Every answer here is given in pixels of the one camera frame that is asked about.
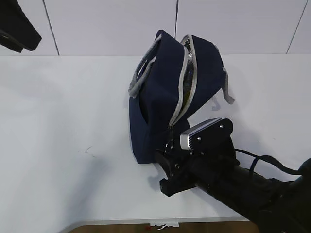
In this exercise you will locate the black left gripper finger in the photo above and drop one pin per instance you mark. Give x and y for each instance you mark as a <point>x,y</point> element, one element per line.
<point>7,41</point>
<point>14,22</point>

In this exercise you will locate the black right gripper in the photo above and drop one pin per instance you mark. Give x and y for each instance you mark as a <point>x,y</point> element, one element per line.
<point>202,166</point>

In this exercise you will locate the navy insulated lunch bag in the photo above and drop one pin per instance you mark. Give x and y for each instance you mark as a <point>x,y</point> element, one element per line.
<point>170,67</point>

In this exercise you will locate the yellow banana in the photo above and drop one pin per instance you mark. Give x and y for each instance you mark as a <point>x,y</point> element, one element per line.
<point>185,96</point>

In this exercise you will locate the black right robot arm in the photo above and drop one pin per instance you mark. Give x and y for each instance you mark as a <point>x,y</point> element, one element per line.
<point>274,197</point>

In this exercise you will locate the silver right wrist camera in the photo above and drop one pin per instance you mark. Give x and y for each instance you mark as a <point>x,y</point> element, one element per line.
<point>188,135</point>

